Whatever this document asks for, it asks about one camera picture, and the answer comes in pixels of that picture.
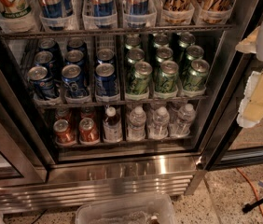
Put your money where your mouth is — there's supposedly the blue can middle centre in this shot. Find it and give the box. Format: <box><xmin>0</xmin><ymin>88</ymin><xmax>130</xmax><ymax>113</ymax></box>
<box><xmin>64</xmin><ymin>49</ymin><xmax>87</xmax><ymax>67</ymax></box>

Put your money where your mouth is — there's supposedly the green can middle centre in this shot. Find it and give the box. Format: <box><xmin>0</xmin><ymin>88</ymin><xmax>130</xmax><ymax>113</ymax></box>
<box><xmin>156</xmin><ymin>47</ymin><xmax>173</xmax><ymax>63</ymax></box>

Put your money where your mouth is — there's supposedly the blue can front left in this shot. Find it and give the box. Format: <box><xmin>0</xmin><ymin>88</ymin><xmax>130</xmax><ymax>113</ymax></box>
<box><xmin>28</xmin><ymin>66</ymin><xmax>59</xmax><ymax>100</ymax></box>

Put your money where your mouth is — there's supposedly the blue can middle right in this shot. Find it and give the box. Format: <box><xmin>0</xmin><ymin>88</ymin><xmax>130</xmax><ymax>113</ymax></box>
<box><xmin>96</xmin><ymin>48</ymin><xmax>116</xmax><ymax>65</ymax></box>

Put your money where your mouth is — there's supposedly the clear water bottle right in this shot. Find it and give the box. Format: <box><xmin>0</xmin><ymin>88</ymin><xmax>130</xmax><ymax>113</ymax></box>
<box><xmin>169</xmin><ymin>104</ymin><xmax>196</xmax><ymax>137</ymax></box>

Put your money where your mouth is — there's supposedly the green can middle left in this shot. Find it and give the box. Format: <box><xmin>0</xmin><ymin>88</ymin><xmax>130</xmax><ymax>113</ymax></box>
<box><xmin>126</xmin><ymin>48</ymin><xmax>145</xmax><ymax>66</ymax></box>

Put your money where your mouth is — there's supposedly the blue can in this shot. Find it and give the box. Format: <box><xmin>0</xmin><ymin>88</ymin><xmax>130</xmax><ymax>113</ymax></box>
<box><xmin>64</xmin><ymin>49</ymin><xmax>87</xmax><ymax>67</ymax></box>
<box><xmin>95</xmin><ymin>63</ymin><xmax>119</xmax><ymax>97</ymax></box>
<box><xmin>28</xmin><ymin>66</ymin><xmax>59</xmax><ymax>100</ymax></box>
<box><xmin>62</xmin><ymin>64</ymin><xmax>89</xmax><ymax>98</ymax></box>
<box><xmin>66</xmin><ymin>37</ymin><xmax>87</xmax><ymax>52</ymax></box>
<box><xmin>38</xmin><ymin>38</ymin><xmax>61</xmax><ymax>55</ymax></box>
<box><xmin>96</xmin><ymin>48</ymin><xmax>116</xmax><ymax>65</ymax></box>
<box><xmin>35</xmin><ymin>50</ymin><xmax>61</xmax><ymax>80</ymax></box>

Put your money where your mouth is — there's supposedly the red bull can left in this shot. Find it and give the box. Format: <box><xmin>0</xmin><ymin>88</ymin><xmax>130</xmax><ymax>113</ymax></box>
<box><xmin>38</xmin><ymin>0</ymin><xmax>74</xmax><ymax>19</ymax></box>

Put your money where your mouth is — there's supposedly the red soda can front left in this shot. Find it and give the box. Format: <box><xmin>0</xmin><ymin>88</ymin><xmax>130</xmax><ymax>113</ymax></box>
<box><xmin>53</xmin><ymin>119</ymin><xmax>76</xmax><ymax>147</ymax></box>

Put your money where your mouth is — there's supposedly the clear water bottle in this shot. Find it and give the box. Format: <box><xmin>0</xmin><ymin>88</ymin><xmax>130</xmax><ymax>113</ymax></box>
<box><xmin>127</xmin><ymin>106</ymin><xmax>146</xmax><ymax>141</ymax></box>
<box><xmin>148</xmin><ymin>106</ymin><xmax>170</xmax><ymax>140</ymax></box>
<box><xmin>169</xmin><ymin>104</ymin><xmax>196</xmax><ymax>137</ymax></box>

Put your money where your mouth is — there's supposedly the green can front left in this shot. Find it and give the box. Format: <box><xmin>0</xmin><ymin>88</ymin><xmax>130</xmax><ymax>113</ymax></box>
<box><xmin>127</xmin><ymin>62</ymin><xmax>152</xmax><ymax>95</ymax></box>

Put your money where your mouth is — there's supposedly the red soda can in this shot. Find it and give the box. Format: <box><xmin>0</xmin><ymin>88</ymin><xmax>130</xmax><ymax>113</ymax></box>
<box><xmin>80</xmin><ymin>106</ymin><xmax>96</xmax><ymax>119</ymax></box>
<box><xmin>78</xmin><ymin>118</ymin><xmax>100</xmax><ymax>145</ymax></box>
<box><xmin>55</xmin><ymin>108</ymin><xmax>72</xmax><ymax>122</ymax></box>
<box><xmin>53</xmin><ymin>119</ymin><xmax>76</xmax><ymax>147</ymax></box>

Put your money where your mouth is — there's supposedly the blue can middle left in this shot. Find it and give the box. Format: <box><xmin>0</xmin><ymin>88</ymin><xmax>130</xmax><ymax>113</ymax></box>
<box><xmin>35</xmin><ymin>50</ymin><xmax>61</xmax><ymax>80</ymax></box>

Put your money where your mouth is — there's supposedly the red soda can back right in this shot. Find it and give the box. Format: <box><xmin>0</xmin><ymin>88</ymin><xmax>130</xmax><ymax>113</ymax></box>
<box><xmin>80</xmin><ymin>106</ymin><xmax>96</xmax><ymax>119</ymax></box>

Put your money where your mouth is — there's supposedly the clear plastic bin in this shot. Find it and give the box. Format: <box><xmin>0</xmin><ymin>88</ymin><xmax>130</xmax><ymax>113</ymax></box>
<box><xmin>75</xmin><ymin>193</ymin><xmax>177</xmax><ymax>224</ymax></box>

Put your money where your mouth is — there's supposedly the green can front middle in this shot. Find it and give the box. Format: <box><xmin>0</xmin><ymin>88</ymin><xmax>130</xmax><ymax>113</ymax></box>
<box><xmin>155</xmin><ymin>61</ymin><xmax>179</xmax><ymax>93</ymax></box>

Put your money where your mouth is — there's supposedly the blue can front middle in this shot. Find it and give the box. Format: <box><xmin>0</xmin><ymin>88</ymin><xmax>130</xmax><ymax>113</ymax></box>
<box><xmin>62</xmin><ymin>64</ymin><xmax>89</xmax><ymax>98</ymax></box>

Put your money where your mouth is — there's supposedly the blue can back left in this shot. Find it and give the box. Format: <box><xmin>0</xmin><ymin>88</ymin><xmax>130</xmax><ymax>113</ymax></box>
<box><xmin>38</xmin><ymin>38</ymin><xmax>61</xmax><ymax>55</ymax></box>

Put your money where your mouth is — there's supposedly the clear water bottle left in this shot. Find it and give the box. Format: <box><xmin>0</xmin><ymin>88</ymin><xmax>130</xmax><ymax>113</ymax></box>
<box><xmin>127</xmin><ymin>106</ymin><xmax>146</xmax><ymax>141</ymax></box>

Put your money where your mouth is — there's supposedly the clear water bottle middle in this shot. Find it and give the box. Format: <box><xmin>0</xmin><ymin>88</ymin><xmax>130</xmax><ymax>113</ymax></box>
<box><xmin>148</xmin><ymin>106</ymin><xmax>170</xmax><ymax>140</ymax></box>

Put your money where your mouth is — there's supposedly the green can back left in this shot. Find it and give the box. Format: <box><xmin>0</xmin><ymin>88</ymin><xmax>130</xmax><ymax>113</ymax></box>
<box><xmin>125</xmin><ymin>36</ymin><xmax>142</xmax><ymax>50</ymax></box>

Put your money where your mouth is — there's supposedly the green can middle right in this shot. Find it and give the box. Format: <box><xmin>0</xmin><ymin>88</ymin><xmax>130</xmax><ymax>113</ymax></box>
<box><xmin>182</xmin><ymin>45</ymin><xmax>204</xmax><ymax>65</ymax></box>

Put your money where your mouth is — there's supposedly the green can front right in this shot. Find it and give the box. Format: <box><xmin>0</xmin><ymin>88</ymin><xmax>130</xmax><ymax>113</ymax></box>
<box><xmin>183</xmin><ymin>59</ymin><xmax>210</xmax><ymax>91</ymax></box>

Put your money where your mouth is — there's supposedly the green can back right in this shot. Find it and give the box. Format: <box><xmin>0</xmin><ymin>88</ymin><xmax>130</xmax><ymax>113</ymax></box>
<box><xmin>177</xmin><ymin>32</ymin><xmax>196</xmax><ymax>51</ymax></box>

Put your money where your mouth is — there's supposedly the stainless steel fridge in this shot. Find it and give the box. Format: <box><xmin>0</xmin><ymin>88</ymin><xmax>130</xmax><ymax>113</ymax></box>
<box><xmin>0</xmin><ymin>0</ymin><xmax>263</xmax><ymax>213</ymax></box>

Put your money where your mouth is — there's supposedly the blue can back centre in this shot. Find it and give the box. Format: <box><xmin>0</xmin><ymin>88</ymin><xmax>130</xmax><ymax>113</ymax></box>
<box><xmin>66</xmin><ymin>37</ymin><xmax>87</xmax><ymax>52</ymax></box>

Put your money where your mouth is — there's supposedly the orange cable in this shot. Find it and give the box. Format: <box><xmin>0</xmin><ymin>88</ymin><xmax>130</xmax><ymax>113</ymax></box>
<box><xmin>236</xmin><ymin>167</ymin><xmax>263</xmax><ymax>224</ymax></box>

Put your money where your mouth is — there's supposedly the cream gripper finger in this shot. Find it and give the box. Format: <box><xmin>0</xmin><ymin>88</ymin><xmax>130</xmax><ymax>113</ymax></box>
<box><xmin>237</xmin><ymin>71</ymin><xmax>263</xmax><ymax>128</ymax></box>
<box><xmin>235</xmin><ymin>26</ymin><xmax>259</xmax><ymax>54</ymax></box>

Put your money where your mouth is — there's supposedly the red soda can front right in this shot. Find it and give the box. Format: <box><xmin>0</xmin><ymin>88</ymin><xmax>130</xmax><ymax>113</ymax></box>
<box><xmin>78</xmin><ymin>118</ymin><xmax>100</xmax><ymax>145</ymax></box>

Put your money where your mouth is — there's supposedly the blue can front right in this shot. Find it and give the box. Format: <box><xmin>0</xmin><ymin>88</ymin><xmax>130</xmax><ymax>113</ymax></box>
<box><xmin>95</xmin><ymin>63</ymin><xmax>119</xmax><ymax>97</ymax></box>

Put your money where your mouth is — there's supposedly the black stand leg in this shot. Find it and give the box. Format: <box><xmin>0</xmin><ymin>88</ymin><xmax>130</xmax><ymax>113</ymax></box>
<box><xmin>242</xmin><ymin>198</ymin><xmax>263</xmax><ymax>214</ymax></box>

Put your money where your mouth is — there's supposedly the dark drink bottle white cap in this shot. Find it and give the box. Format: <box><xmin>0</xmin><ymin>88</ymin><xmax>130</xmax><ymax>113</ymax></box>
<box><xmin>103</xmin><ymin>106</ymin><xmax>123</xmax><ymax>142</ymax></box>

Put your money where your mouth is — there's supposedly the green can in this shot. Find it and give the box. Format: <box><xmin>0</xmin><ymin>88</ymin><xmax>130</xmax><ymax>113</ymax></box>
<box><xmin>126</xmin><ymin>48</ymin><xmax>145</xmax><ymax>66</ymax></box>
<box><xmin>153</xmin><ymin>34</ymin><xmax>169</xmax><ymax>49</ymax></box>
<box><xmin>182</xmin><ymin>45</ymin><xmax>204</xmax><ymax>65</ymax></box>
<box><xmin>127</xmin><ymin>62</ymin><xmax>152</xmax><ymax>95</ymax></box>
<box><xmin>183</xmin><ymin>59</ymin><xmax>210</xmax><ymax>91</ymax></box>
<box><xmin>125</xmin><ymin>36</ymin><xmax>142</xmax><ymax>50</ymax></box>
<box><xmin>177</xmin><ymin>32</ymin><xmax>196</xmax><ymax>51</ymax></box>
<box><xmin>155</xmin><ymin>61</ymin><xmax>179</xmax><ymax>93</ymax></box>
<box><xmin>156</xmin><ymin>47</ymin><xmax>173</xmax><ymax>63</ymax></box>

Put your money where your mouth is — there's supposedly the red soda can back left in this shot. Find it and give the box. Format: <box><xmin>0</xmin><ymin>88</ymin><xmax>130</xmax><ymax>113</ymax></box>
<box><xmin>55</xmin><ymin>108</ymin><xmax>72</xmax><ymax>122</ymax></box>

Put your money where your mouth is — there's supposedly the green can back centre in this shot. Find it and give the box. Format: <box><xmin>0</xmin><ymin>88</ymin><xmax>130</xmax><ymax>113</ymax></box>
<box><xmin>153</xmin><ymin>34</ymin><xmax>169</xmax><ymax>49</ymax></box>

